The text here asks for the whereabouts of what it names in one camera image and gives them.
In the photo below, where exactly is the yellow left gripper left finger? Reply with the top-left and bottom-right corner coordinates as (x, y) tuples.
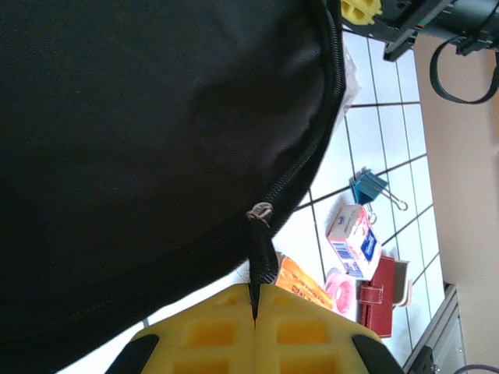
(103, 283), (257, 374)

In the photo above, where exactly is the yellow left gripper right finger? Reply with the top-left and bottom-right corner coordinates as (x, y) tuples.
(253, 284), (405, 374)

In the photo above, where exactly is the orange paperback book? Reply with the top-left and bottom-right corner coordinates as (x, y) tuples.
(272, 252), (334, 312)

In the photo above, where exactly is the pink tape roll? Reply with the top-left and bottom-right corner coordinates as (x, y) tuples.
(324, 267), (358, 323)

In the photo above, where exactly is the red box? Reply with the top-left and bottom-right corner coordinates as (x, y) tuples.
(356, 256), (414, 338)

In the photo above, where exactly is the white pink blue small box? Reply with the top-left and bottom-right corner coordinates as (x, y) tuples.
(326, 204), (382, 281)

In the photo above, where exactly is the blue binder clip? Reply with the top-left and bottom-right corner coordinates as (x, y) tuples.
(349, 168), (409, 212)

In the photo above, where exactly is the black fabric backpack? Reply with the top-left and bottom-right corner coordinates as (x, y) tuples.
(0, 0), (348, 374)

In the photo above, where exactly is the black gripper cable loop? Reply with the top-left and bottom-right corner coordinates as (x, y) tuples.
(430, 37), (499, 104)

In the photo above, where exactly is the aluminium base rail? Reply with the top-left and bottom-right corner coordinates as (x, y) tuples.
(403, 283), (469, 374)

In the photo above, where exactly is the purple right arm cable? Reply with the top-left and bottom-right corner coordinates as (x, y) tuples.
(455, 364), (499, 374)

